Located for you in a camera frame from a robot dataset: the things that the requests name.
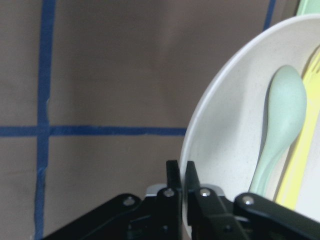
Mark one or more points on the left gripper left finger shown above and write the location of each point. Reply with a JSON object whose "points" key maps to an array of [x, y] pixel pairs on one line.
{"points": [[127, 217]]}

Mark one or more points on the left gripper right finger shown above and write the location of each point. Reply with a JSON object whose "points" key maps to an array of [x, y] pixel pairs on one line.
{"points": [[212, 216]]}

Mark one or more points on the white round plate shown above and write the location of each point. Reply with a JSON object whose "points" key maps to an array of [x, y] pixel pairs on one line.
{"points": [[228, 126]]}

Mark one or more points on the yellow plastic fork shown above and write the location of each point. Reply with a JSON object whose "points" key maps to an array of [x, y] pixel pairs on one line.
{"points": [[290, 185]]}

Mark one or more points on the pale green spoon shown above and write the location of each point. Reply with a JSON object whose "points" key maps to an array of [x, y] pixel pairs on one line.
{"points": [[287, 104]]}

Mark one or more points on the light green tray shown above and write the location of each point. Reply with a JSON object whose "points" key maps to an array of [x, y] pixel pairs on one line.
{"points": [[306, 7]]}

